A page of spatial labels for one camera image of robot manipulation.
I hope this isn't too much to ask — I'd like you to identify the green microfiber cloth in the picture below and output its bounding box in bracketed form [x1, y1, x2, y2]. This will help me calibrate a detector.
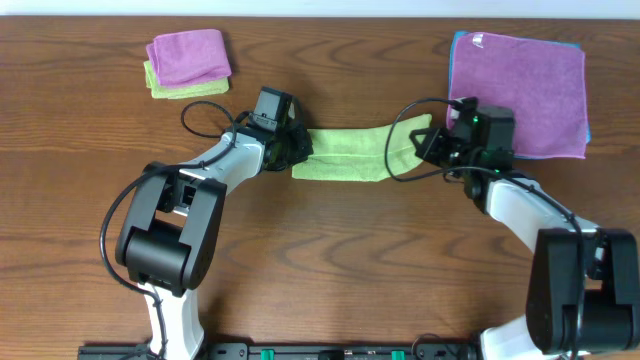
[292, 114, 432, 182]

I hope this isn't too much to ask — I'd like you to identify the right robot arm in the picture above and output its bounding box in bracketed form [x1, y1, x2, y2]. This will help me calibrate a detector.
[409, 97, 639, 359]

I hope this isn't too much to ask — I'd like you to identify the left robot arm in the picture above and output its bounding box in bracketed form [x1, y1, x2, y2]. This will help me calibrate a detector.
[107, 87, 313, 359]

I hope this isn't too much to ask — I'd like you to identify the flat purple cloth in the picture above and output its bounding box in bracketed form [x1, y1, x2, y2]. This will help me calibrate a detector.
[445, 31, 589, 161]

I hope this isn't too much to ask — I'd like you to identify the folded green cloth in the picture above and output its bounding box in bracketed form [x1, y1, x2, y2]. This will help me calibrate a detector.
[143, 61, 230, 100]

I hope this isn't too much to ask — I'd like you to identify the flat blue cloth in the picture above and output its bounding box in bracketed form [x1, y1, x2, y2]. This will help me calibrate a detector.
[447, 30, 592, 161]

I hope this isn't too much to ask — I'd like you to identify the folded purple cloth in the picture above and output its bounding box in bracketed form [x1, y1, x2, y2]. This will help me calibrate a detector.
[146, 29, 232, 87]

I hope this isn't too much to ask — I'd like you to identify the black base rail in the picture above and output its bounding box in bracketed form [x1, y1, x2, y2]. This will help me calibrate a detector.
[77, 341, 501, 360]

